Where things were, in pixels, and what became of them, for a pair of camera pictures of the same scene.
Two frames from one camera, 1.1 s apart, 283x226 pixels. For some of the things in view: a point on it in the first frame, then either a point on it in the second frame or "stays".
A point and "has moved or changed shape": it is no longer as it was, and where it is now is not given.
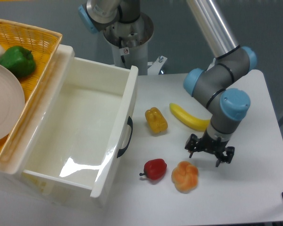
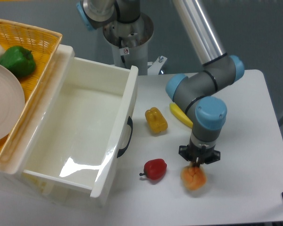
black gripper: [206, 143] -> [207, 155]
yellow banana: [198, 124] stays
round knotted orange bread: [185, 176] has moved or changed shape
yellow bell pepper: [156, 120] stays
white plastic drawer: [83, 133] stays
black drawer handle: [130, 123] stays
